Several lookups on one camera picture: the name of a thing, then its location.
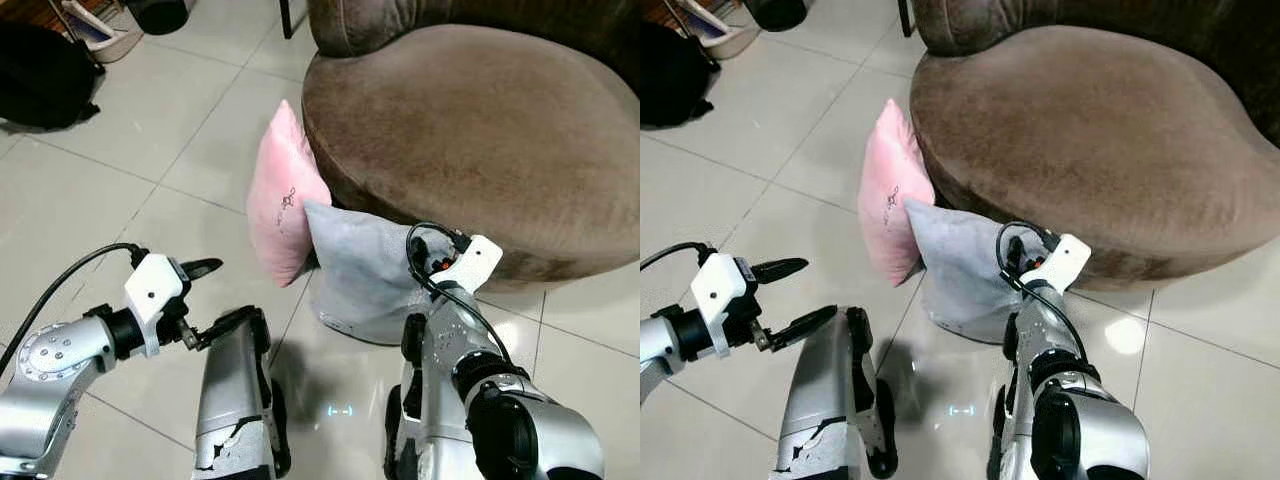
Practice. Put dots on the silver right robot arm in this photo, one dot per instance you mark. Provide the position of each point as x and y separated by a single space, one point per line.
520 420
1080 420

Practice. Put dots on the grey pillow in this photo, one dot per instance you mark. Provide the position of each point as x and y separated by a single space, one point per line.
960 265
360 270

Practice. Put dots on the pink pillow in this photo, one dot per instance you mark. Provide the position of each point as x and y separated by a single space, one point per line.
283 200
888 195

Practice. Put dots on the brown velvet sofa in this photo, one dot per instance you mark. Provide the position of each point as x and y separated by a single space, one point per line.
470 130
1090 130

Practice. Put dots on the silver right robot leg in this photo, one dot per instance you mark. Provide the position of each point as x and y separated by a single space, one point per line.
1012 400
425 400

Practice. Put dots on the black bag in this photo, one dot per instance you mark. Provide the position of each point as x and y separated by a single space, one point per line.
40 75
672 75

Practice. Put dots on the beige basket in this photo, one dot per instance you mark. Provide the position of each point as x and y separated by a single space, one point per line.
722 32
100 35

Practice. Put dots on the black round bin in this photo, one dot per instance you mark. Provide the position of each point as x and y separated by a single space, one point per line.
776 12
160 14

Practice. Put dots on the black furniture leg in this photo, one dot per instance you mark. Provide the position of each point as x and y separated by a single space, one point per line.
290 18
905 16

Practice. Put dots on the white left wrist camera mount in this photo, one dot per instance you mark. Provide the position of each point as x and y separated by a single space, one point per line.
716 285
152 285

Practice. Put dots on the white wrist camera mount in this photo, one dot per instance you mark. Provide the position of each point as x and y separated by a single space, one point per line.
1062 258
716 285
152 285
477 262

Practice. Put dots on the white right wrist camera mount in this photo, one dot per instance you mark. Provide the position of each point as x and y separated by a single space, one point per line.
1062 258
477 262

